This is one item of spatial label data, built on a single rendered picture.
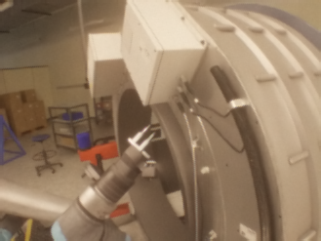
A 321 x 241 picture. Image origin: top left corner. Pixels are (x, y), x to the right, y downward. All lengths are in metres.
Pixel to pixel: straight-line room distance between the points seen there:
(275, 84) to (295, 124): 0.10
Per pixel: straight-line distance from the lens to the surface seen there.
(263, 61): 0.56
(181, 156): 0.64
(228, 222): 0.61
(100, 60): 1.05
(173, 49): 0.48
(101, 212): 0.55
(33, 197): 0.68
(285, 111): 0.52
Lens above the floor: 1.61
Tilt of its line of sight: 13 degrees down
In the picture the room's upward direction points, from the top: 5 degrees counter-clockwise
